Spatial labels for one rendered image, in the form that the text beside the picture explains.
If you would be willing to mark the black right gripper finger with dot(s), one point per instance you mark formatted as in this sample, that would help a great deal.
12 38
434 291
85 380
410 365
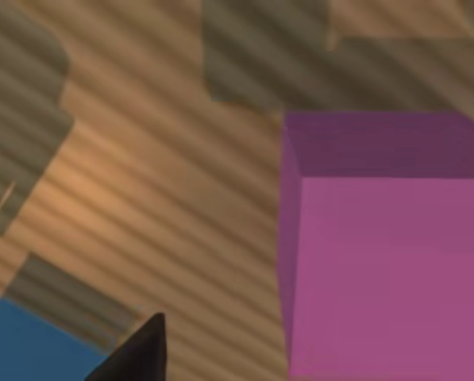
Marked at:
141 353

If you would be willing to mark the blue cube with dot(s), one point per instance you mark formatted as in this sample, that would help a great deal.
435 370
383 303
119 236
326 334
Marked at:
26 349

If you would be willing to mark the magenta cube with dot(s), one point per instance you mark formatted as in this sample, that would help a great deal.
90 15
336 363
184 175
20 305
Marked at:
387 262

